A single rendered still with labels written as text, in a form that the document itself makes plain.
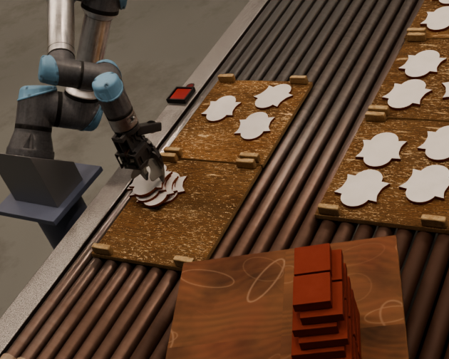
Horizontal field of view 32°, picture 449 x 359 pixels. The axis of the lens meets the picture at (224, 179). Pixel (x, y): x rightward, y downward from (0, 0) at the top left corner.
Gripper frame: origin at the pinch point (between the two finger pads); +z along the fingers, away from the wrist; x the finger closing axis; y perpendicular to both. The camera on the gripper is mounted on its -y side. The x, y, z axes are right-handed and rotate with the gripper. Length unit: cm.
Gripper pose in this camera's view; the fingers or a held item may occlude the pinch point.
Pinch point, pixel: (155, 175)
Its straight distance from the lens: 221.8
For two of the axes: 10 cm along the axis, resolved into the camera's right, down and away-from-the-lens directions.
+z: 2.9, 7.4, 6.1
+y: -4.3, 6.6, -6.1
